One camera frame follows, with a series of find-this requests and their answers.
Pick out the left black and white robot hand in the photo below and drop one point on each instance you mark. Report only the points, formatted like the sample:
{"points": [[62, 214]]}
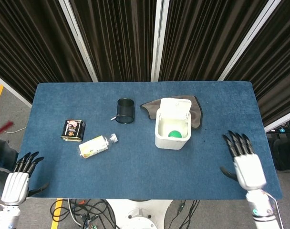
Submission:
{"points": [[15, 188]]}

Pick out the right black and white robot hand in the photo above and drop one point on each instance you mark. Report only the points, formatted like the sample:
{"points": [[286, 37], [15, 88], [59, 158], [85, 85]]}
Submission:
{"points": [[250, 171]]}

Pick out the green foam ball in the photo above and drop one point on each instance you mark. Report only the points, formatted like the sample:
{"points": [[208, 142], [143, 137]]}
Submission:
{"points": [[174, 134]]}

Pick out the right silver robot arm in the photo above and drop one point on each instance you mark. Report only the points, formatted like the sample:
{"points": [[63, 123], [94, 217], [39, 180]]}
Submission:
{"points": [[262, 211]]}

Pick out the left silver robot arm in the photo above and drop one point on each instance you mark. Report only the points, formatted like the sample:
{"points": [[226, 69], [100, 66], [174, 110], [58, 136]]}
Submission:
{"points": [[6, 217]]}

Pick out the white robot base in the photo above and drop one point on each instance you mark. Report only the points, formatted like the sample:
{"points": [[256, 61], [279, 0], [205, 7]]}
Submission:
{"points": [[140, 214]]}

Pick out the white plastic bin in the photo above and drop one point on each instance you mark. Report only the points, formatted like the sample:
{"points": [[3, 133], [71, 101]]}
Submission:
{"points": [[168, 143]]}

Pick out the dark fabric bundle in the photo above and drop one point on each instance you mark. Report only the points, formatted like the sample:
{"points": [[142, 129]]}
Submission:
{"points": [[3, 155]]}

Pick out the black equipment pile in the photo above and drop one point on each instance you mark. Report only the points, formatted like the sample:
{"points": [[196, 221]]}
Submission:
{"points": [[285, 152]]}

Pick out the power strip with cyan lights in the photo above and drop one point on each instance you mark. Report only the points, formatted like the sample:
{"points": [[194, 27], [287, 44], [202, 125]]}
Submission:
{"points": [[282, 130]]}

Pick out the black luncheon meat tin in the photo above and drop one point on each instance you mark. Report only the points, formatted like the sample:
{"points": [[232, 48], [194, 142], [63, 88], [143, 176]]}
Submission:
{"points": [[72, 130]]}

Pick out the clear plastic bottle floral label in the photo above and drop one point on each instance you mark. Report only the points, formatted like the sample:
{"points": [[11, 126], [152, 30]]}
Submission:
{"points": [[92, 146]]}

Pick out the dark pleated curtain panel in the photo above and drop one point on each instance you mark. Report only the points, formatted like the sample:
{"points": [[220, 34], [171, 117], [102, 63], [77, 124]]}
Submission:
{"points": [[278, 71], [202, 35], [118, 35], [28, 47]]}

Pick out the blue velvet tablecloth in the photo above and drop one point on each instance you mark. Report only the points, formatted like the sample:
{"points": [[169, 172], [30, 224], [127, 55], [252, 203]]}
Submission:
{"points": [[135, 167]]}

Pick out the grey cloth with black trim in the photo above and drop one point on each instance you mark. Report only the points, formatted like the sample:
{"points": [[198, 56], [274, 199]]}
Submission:
{"points": [[151, 107]]}

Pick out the black mesh pen holder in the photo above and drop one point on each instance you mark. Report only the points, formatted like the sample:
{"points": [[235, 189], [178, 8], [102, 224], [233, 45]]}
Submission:
{"points": [[126, 106]]}

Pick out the white partition frame post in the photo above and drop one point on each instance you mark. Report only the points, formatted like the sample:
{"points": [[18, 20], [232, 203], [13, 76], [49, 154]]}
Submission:
{"points": [[11, 89], [281, 122], [158, 43], [80, 43], [250, 43]]}

